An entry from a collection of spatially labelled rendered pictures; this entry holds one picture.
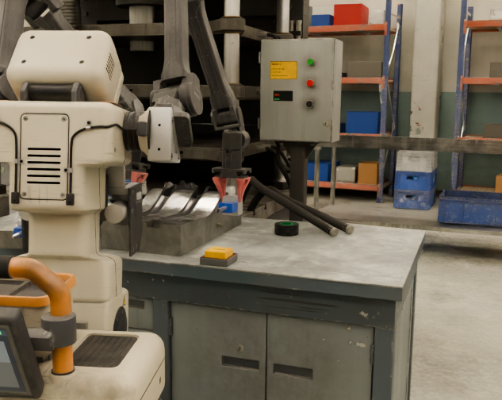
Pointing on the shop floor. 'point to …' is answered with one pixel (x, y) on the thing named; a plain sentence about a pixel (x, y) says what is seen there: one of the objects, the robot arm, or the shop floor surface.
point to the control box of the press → (300, 101)
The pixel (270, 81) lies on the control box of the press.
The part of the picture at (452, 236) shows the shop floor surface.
